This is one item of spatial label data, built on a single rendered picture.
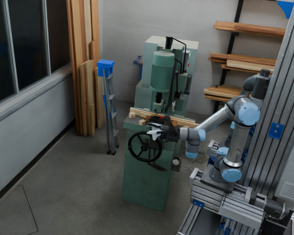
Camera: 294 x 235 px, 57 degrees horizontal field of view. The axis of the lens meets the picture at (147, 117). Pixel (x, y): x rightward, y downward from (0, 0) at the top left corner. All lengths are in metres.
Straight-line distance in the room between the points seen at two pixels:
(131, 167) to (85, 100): 1.39
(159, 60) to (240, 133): 0.90
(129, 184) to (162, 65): 1.21
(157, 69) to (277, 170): 1.15
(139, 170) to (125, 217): 0.47
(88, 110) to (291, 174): 2.57
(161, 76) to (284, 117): 0.95
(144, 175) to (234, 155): 1.11
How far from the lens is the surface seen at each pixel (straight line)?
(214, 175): 1.98
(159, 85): 2.25
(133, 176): 2.66
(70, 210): 2.83
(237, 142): 1.70
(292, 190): 2.12
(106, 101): 3.20
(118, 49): 4.77
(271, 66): 4.22
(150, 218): 2.76
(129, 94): 4.95
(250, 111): 1.59
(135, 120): 2.41
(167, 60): 2.19
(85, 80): 3.57
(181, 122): 2.42
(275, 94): 1.87
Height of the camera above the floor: 2.02
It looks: 27 degrees down
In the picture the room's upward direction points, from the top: 6 degrees clockwise
